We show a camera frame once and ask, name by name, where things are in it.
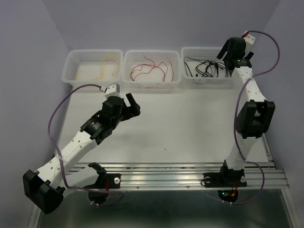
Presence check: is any middle white perforated basket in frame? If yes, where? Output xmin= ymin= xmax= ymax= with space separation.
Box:
xmin=121 ymin=50 xmax=181 ymax=89

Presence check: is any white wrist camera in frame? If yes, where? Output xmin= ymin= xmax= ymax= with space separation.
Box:
xmin=99 ymin=83 xmax=121 ymax=99
xmin=242 ymin=31 xmax=256 ymax=53

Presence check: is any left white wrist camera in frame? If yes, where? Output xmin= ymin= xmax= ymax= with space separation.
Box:
xmin=99 ymin=83 xmax=121 ymax=99

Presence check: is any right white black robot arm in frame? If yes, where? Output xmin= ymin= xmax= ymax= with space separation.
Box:
xmin=212 ymin=37 xmax=276 ymax=188

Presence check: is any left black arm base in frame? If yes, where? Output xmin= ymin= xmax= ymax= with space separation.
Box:
xmin=81 ymin=162 xmax=124 ymax=207

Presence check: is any left white perforated basket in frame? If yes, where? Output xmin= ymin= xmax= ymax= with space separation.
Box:
xmin=61 ymin=49 xmax=124 ymax=87

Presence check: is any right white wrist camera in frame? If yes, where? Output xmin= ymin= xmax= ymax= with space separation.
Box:
xmin=242 ymin=31 xmax=256 ymax=53

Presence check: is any right white perforated basket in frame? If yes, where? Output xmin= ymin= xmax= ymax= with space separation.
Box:
xmin=180 ymin=47 xmax=233 ymax=88

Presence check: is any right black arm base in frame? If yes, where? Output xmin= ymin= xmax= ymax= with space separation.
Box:
xmin=201 ymin=160 xmax=247 ymax=204

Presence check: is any white perforated basket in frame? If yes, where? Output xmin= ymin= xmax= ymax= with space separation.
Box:
xmin=180 ymin=47 xmax=233 ymax=88
xmin=61 ymin=49 xmax=124 ymax=87
xmin=121 ymin=50 xmax=181 ymax=89

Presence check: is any dark red thin wire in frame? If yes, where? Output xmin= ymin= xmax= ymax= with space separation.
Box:
xmin=129 ymin=54 xmax=174 ymax=83

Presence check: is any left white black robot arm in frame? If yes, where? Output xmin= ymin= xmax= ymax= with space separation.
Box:
xmin=22 ymin=93 xmax=141 ymax=214

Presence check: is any orange yellow thin wire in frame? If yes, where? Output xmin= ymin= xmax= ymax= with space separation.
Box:
xmin=130 ymin=55 xmax=173 ymax=81

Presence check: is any dark brown thin wire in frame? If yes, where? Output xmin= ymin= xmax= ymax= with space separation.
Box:
xmin=183 ymin=55 xmax=209 ymax=78

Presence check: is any aluminium extrusion rail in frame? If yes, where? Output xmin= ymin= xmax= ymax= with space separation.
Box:
xmin=67 ymin=162 xmax=289 ymax=191

